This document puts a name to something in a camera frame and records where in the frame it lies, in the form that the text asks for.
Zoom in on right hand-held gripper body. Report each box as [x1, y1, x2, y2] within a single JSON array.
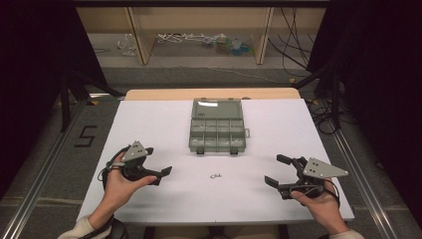
[[278, 155, 350, 201]]

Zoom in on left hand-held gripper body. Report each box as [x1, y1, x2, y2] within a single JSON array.
[[118, 140, 163, 183]]

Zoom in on clear plastic compartment box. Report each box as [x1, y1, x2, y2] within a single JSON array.
[[188, 97, 251, 156]]

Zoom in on person's left hand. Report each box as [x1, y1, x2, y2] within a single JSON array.
[[101, 151, 159, 218]]

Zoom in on person's right hand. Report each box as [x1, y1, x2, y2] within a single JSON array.
[[290, 177, 351, 235]]

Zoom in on white board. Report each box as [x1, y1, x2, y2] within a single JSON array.
[[77, 98, 355, 227]]

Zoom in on black tripod stand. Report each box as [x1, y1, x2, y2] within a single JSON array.
[[291, 61, 344, 132], [59, 70, 126, 133]]

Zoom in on wooden table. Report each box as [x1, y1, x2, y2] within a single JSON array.
[[124, 87, 302, 102]]

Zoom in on clear plastic bag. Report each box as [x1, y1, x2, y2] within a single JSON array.
[[115, 32, 137, 57]]

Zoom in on black curtain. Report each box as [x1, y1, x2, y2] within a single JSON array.
[[0, 0, 108, 202], [306, 0, 422, 220]]

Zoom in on pile of colourful plastic pieces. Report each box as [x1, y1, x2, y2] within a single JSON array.
[[202, 33, 256, 57]]

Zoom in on wooden shelf unit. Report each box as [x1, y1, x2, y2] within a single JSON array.
[[75, 5, 328, 67]]

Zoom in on aluminium rail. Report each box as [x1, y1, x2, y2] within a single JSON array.
[[326, 125, 401, 239], [0, 99, 88, 239]]

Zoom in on black floor cables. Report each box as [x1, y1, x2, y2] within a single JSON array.
[[306, 98, 342, 136]]

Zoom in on hanging black cables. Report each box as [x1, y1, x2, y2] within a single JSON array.
[[267, 7, 317, 78]]

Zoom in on white cord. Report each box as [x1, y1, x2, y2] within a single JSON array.
[[155, 32, 208, 45]]

